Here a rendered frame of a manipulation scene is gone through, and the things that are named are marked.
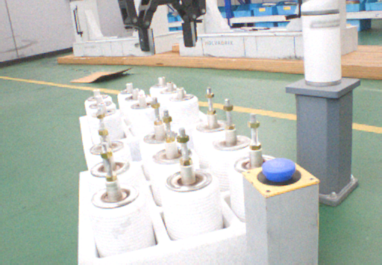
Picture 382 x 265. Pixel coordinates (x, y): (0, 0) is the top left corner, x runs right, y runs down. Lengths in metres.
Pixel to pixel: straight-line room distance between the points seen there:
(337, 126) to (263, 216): 0.55
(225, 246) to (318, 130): 0.46
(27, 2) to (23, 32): 0.53
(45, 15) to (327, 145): 6.67
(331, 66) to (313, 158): 0.24
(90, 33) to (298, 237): 4.77
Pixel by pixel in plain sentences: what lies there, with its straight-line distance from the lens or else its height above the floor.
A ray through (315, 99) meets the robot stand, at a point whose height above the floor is 0.27.
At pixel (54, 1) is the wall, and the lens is 7.40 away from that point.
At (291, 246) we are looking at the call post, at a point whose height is 0.23.
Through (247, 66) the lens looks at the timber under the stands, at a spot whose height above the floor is 0.03.
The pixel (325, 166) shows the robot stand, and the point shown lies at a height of 0.10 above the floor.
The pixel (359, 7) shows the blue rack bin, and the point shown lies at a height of 0.32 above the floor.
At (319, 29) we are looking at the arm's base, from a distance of 0.92.
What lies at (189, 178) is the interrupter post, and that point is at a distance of 0.60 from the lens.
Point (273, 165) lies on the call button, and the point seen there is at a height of 0.33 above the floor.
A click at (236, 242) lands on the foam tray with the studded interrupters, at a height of 0.17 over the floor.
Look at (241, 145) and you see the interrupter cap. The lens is 0.73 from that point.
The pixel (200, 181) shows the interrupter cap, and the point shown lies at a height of 0.25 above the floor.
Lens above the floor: 0.52
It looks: 17 degrees down
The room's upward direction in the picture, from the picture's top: 7 degrees counter-clockwise
